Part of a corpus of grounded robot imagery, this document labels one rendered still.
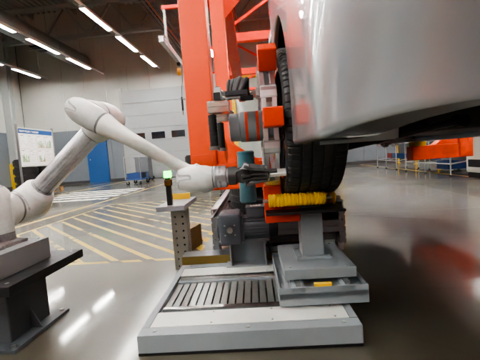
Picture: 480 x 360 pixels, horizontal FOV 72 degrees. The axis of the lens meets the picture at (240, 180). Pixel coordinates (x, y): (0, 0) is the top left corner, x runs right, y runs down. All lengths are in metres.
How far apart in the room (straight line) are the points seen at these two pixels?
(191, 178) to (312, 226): 0.61
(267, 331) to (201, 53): 1.53
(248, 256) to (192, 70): 1.16
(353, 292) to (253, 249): 0.75
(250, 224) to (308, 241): 0.40
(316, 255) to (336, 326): 0.37
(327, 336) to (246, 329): 0.30
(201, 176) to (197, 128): 0.74
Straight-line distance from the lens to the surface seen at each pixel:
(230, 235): 1.85
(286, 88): 1.29
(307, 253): 1.61
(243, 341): 1.35
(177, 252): 2.36
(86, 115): 1.52
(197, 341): 1.37
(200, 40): 2.13
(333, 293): 1.47
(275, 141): 1.30
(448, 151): 4.52
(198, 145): 2.03
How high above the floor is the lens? 0.72
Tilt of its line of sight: 4 degrees down
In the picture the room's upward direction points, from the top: 4 degrees counter-clockwise
